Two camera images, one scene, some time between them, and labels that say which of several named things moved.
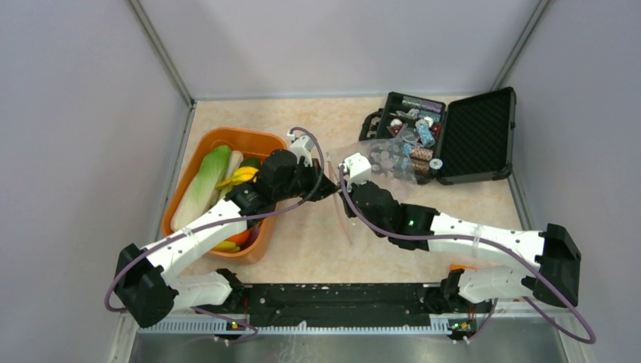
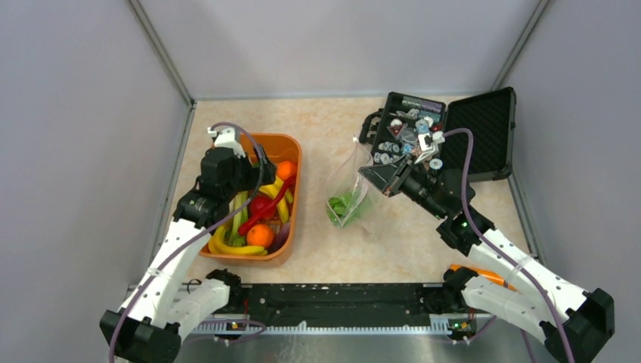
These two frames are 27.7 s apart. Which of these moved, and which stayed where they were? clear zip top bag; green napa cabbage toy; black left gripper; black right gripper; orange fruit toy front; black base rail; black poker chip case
Moved: black left gripper; clear zip top bag; black right gripper; orange fruit toy front; green napa cabbage toy
Stayed: black base rail; black poker chip case
